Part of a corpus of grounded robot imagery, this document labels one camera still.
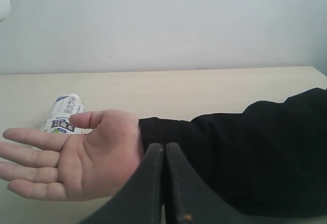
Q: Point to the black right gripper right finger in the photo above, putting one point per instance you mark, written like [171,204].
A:
[189,199]

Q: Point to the person's open right hand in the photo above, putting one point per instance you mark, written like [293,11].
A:
[73,167]

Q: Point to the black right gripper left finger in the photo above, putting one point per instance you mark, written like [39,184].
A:
[139,200]

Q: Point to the clear slim tea bottle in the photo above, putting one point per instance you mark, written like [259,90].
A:
[57,120]

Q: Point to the black sleeved forearm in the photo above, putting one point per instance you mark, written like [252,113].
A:
[269,160]

